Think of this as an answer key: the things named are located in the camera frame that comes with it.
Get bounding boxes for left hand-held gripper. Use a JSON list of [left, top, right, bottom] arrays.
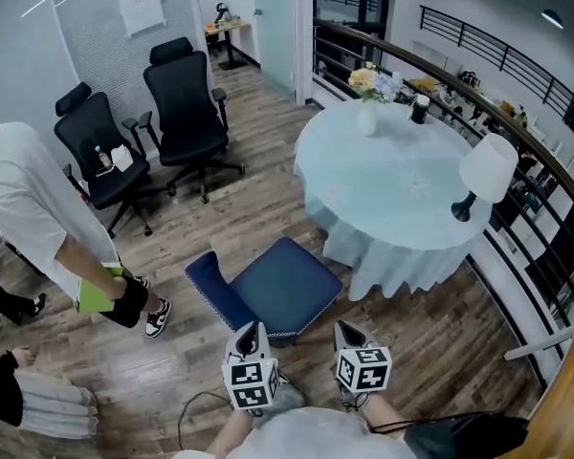
[[221, 320, 281, 410]]

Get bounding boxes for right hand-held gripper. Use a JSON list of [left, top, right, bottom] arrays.
[[333, 320, 393, 394]]

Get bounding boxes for blue upholstered chair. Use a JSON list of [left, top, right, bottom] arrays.
[[184, 235, 344, 349]]

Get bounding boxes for person's right forearm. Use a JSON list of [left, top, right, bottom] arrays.
[[363, 392, 410, 432]]

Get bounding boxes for person's left forearm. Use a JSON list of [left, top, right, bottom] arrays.
[[205, 407, 255, 459]]

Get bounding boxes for round table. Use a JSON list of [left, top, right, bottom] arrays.
[[293, 98, 497, 301]]

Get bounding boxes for low black office chair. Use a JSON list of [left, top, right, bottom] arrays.
[[53, 81, 177, 238]]

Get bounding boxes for tall black office chair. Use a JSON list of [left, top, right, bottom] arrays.
[[121, 36, 247, 205]]

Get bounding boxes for person's grey jeans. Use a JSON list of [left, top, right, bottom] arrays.
[[267, 373, 307, 413]]

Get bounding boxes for person's white shirt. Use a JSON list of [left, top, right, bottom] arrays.
[[171, 406, 417, 459]]

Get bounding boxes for black bag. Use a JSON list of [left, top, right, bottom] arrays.
[[401, 411, 530, 459]]

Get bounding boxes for light blue floral tablecloth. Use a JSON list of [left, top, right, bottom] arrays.
[[293, 98, 497, 301]]

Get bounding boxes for lime green box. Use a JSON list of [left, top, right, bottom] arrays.
[[75, 260, 126, 315]]

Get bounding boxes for wooden desk white legs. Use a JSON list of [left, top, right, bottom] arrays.
[[503, 311, 574, 459]]

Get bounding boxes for white shade black table lamp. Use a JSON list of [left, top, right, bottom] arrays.
[[451, 132, 520, 224]]

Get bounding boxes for white vase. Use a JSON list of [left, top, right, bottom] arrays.
[[356, 100, 378, 138]]

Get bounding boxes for white tissue box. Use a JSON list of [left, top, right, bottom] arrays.
[[109, 143, 134, 171]]

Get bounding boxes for black cup with white lid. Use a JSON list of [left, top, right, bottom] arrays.
[[409, 94, 431, 125]]

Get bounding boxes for yellow and blue flower bouquet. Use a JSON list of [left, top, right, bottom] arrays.
[[347, 61, 406, 105]]

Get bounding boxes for curved black railing wooden handrail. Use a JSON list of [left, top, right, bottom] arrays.
[[313, 16, 574, 386]]

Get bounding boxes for frosted glass door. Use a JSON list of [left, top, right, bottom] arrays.
[[252, 0, 298, 104]]

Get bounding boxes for small wooden standing desk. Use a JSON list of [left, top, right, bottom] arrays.
[[204, 20, 253, 72]]

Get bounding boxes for black horizontal bar railing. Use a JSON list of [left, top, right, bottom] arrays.
[[419, 5, 574, 117]]

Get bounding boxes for black floor cable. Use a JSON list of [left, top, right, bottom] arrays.
[[178, 390, 233, 454]]

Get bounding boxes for white wall poster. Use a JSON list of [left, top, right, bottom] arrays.
[[119, 0, 168, 40]]

